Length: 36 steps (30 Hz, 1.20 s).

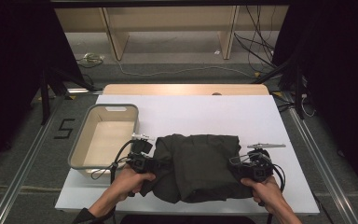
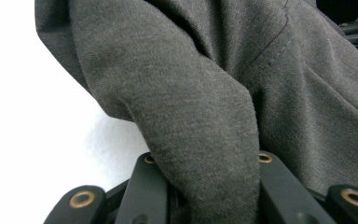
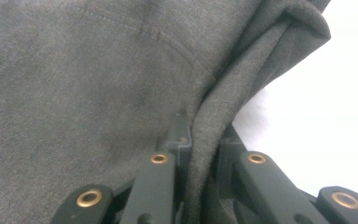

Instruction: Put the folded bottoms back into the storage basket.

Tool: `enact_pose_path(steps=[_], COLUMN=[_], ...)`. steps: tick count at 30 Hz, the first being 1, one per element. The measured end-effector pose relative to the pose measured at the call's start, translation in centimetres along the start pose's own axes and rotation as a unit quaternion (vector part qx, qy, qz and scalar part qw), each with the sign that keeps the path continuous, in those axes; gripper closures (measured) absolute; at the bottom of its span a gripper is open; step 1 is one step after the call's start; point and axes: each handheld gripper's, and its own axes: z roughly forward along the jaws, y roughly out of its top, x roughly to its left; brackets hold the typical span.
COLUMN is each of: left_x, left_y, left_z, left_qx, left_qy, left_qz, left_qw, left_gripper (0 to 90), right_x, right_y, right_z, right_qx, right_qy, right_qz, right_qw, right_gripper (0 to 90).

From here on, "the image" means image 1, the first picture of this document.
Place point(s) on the white board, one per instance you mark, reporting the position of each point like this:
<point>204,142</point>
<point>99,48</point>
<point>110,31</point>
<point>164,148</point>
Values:
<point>199,115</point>

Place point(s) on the person's left hand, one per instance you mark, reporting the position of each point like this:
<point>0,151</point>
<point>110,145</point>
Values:
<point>129,185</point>

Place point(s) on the beige basket with grey rim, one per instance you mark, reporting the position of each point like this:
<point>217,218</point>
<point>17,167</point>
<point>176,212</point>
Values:
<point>105,140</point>

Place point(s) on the dark grey garment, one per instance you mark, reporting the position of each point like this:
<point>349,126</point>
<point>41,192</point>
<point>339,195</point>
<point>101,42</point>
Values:
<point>195,168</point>

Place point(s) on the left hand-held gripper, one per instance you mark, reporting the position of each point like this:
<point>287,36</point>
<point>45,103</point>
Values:
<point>141,163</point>

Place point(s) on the person's right hand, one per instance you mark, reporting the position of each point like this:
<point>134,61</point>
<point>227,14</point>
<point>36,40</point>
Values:
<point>265,191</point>

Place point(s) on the black tripod stand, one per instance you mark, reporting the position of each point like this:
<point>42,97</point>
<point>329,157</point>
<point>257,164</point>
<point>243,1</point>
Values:
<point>45,99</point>
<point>298,93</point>

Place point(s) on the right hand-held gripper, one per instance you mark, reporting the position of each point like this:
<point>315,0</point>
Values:
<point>256,171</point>

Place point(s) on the black curtain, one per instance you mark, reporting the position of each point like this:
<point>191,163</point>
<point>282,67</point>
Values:
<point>12,62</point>
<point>338,77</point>

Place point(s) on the light wooden shelf unit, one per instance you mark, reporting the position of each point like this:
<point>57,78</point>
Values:
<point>118,37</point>

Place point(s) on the person's dark clothing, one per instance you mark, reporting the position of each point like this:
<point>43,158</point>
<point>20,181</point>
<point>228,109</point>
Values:
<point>183,220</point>

